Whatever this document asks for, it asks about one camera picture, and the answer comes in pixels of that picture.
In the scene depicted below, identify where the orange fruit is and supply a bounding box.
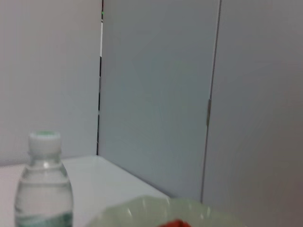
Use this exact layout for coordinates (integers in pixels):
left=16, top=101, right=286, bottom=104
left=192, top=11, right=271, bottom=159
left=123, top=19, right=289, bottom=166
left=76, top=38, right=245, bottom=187
left=160, top=219, right=192, bottom=227

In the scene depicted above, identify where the clear green-labelled water bottle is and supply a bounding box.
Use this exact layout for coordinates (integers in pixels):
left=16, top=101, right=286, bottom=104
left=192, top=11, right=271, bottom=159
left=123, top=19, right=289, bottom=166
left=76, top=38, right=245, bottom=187
left=14, top=131, right=73, bottom=227

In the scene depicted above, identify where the green glass fruit plate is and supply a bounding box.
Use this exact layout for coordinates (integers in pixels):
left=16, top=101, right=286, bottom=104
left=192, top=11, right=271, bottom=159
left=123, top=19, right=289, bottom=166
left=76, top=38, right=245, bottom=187
left=84, top=195, right=247, bottom=227

